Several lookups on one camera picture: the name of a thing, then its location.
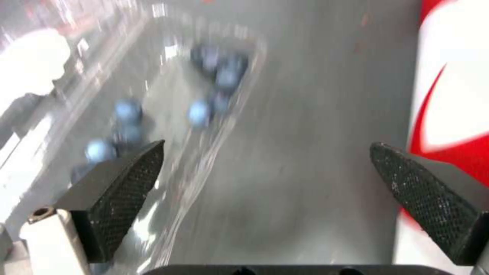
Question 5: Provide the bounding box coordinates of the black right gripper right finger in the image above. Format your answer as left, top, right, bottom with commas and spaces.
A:
369, 141, 489, 266

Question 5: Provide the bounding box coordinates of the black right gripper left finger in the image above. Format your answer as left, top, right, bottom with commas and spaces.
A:
19, 139, 166, 275

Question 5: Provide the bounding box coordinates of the red and white takeout bag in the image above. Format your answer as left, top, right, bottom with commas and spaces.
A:
395, 0, 489, 275

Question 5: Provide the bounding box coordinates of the blue round berry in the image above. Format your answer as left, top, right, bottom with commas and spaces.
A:
84, 138, 118, 164
114, 99, 144, 121
214, 58, 248, 92
187, 99, 212, 130
189, 44, 221, 77

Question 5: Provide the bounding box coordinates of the clear plastic takeout container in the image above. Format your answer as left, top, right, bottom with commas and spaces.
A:
49, 17, 270, 275

